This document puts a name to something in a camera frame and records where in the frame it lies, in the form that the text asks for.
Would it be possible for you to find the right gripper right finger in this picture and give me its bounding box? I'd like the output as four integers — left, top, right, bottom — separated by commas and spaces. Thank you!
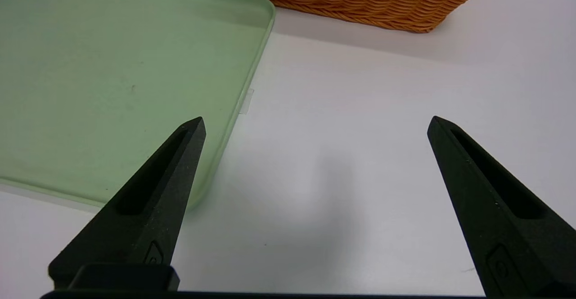
427, 116, 576, 298

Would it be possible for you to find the clear tape piece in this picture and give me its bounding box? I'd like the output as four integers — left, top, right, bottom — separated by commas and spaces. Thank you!
238, 88, 255, 115

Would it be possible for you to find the light green plastic tray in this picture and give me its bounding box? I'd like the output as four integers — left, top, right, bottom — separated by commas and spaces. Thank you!
0, 0, 276, 210

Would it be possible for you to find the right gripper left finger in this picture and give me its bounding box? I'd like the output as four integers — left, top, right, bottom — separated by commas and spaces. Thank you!
48, 117, 207, 290

